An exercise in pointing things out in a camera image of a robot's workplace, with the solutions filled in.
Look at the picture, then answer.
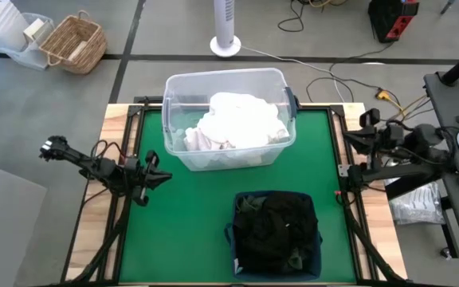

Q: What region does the white towel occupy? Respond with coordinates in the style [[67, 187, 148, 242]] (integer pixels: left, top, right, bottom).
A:
[[183, 126, 222, 151]]

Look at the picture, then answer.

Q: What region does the black side table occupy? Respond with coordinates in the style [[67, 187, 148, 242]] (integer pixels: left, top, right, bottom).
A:
[[423, 71, 459, 275]]

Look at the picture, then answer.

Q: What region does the looped black floor cable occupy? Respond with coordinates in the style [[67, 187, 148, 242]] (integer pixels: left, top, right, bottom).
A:
[[277, 0, 306, 33]]

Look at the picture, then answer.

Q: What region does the small beige box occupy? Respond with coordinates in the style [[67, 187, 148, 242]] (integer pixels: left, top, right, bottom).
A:
[[22, 18, 46, 41]]

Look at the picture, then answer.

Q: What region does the wicker basket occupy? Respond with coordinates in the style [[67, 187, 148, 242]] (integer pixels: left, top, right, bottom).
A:
[[37, 10, 108, 76]]

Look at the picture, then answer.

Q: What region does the black metal table frame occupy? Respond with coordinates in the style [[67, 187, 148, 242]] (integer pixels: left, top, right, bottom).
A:
[[60, 95, 408, 287]]

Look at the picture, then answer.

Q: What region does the white tower fan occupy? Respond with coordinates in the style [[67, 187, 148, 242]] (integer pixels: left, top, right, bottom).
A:
[[209, 0, 242, 58]]

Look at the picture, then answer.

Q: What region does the black red tool crate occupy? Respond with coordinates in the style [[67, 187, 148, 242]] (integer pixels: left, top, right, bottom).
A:
[[367, 0, 421, 44]]

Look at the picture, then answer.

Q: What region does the white floor cable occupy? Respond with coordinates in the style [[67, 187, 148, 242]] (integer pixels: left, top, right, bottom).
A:
[[240, 45, 346, 103]]

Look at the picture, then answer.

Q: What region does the white lace garment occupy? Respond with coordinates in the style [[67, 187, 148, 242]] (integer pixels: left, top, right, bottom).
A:
[[197, 115, 290, 151]]

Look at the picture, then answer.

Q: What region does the black garment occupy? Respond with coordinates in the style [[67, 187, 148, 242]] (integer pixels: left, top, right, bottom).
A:
[[235, 191, 319, 276]]

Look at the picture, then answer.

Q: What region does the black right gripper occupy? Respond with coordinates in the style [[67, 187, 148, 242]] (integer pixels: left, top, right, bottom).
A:
[[343, 107, 406, 157]]

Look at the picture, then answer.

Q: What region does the dark green garment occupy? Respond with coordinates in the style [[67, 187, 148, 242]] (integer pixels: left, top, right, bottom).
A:
[[237, 194, 306, 271]]

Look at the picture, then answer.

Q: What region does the grey board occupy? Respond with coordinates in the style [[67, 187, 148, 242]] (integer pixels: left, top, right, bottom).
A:
[[0, 159, 47, 287]]

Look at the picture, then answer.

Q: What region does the navy fabric bin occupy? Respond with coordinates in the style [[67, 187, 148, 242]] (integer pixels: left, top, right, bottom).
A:
[[224, 190, 324, 282]]

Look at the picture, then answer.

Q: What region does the green table mat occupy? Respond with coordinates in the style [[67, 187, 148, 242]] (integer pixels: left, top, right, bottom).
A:
[[118, 109, 358, 285]]

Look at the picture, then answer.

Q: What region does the clear floor bin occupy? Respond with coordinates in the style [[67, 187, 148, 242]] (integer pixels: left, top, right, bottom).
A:
[[0, 12, 55, 71]]

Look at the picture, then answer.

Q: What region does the clear plastic storage bin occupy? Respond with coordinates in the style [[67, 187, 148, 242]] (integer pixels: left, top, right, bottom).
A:
[[161, 67, 298, 172]]

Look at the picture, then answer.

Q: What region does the clear plastic bag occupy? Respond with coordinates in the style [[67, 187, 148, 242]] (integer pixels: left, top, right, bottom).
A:
[[384, 179, 445, 226]]

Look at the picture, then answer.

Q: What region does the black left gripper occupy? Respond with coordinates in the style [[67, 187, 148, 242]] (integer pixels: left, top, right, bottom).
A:
[[124, 149, 174, 207]]

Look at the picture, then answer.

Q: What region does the black metal support beam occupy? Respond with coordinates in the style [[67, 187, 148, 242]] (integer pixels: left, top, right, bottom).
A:
[[384, 175, 453, 201]]

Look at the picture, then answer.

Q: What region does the yellow cable with plug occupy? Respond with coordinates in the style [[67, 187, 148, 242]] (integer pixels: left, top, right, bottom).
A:
[[375, 89, 408, 120]]

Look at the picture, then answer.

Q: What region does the long black floor cable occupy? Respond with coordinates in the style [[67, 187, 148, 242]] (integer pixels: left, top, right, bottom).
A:
[[305, 41, 396, 104]]

